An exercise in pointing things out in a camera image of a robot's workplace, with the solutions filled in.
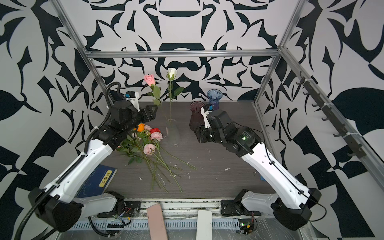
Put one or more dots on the blue book yellow label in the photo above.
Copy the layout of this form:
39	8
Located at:
97	182

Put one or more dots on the pink flat paddle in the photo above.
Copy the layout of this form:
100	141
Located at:
156	223

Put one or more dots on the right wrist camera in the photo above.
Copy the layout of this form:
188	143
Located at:
205	110

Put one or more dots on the dark red glass vase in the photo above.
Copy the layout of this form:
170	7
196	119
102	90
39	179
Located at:
197	118

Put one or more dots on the orange rose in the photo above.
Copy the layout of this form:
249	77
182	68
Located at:
141	128

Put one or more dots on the clear glass vase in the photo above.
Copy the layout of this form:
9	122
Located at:
173	132

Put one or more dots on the red rose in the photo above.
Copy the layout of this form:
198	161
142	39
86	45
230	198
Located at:
156	130

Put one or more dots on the pink rose single stem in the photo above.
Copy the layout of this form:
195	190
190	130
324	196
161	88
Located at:
155	90

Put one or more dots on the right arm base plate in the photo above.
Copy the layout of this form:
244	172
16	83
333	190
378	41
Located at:
230	208

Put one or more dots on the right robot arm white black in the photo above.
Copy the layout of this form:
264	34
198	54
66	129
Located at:
292	202

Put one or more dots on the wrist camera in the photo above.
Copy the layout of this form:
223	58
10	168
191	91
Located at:
205	110
133	97

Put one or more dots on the aluminium frame rail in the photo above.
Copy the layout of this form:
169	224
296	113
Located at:
181	54

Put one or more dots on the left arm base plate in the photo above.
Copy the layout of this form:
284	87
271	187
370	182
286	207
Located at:
123	210

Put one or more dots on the blue purple glass vase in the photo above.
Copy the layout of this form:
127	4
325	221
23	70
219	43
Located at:
214	96

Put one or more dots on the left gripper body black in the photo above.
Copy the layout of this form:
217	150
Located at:
136	117

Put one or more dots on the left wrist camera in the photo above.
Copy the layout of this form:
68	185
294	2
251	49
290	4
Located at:
133	97

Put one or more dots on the white flat paddle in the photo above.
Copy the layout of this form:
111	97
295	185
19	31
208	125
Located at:
204	225

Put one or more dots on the pink spray roses stem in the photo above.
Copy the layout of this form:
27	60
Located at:
152	151

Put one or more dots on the wall hook rack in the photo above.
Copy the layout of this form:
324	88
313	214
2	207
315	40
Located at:
334	116

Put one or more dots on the small circuit board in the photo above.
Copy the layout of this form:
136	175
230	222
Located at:
247	226

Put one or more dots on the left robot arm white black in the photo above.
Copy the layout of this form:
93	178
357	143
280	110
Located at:
57	204

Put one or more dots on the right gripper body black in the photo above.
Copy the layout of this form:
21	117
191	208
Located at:
210	134

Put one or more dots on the white rose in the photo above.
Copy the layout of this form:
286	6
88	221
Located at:
172	92

